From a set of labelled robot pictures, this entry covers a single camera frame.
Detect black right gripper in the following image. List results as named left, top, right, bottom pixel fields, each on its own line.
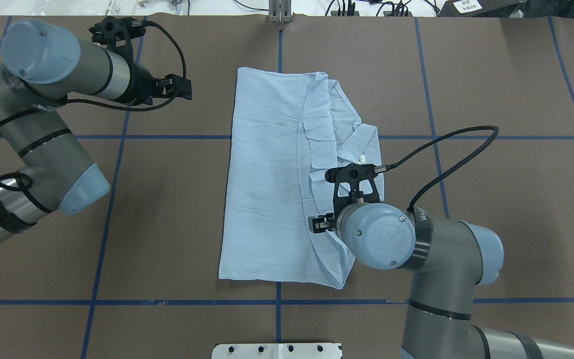
left=308, top=213, right=337, bottom=234

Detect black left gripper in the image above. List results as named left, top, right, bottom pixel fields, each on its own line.
left=128, top=63, right=193, bottom=105

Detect light blue button shirt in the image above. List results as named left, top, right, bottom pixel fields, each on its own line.
left=218, top=67, right=381, bottom=289

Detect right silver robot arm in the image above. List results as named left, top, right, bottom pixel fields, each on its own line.
left=308, top=203, right=574, bottom=359

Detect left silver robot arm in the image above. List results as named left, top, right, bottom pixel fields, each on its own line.
left=0, top=16, right=193, bottom=244

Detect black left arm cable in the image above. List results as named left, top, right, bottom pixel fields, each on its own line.
left=0, top=20, right=188, bottom=192

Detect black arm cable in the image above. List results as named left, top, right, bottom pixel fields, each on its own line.
left=0, top=20, right=188, bottom=192
left=374, top=126, right=500, bottom=212

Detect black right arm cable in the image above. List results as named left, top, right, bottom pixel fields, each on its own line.
left=374, top=126, right=500, bottom=212

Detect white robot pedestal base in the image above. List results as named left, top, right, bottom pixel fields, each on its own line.
left=211, top=343, right=343, bottom=359

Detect aluminium frame post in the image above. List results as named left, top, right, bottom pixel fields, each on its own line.
left=267, top=0, right=293, bottom=23

